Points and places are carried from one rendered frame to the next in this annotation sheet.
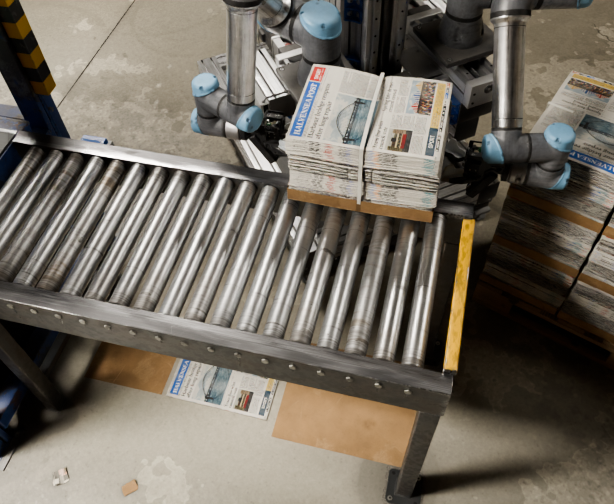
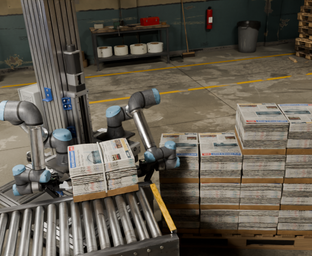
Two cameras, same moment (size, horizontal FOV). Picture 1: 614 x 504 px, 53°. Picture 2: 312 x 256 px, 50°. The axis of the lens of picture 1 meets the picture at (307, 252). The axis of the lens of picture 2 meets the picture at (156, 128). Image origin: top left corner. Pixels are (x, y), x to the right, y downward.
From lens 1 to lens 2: 68 cm
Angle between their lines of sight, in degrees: 37
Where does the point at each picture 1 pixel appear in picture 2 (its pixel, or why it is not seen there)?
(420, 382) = (164, 240)
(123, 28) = not seen: outside the picture
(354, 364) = (134, 245)
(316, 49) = (63, 146)
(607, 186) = (193, 161)
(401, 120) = (113, 152)
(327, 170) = (90, 180)
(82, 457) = not seen: outside the picture
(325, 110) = (81, 157)
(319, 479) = not seen: outside the picture
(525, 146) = (160, 151)
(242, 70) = (39, 153)
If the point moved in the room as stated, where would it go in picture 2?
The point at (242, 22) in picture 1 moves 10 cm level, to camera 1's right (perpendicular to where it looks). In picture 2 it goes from (37, 132) to (54, 127)
